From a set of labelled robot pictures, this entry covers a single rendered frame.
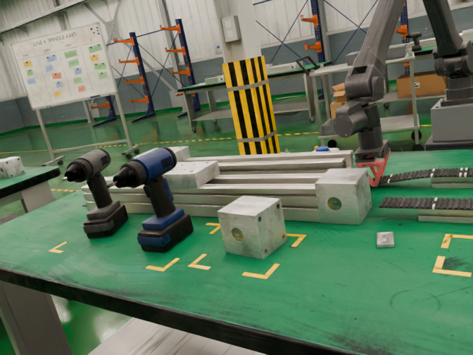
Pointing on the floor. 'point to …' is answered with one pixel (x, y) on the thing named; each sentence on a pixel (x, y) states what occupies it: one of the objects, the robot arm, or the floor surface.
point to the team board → (68, 75)
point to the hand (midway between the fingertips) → (376, 179)
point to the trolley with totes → (412, 122)
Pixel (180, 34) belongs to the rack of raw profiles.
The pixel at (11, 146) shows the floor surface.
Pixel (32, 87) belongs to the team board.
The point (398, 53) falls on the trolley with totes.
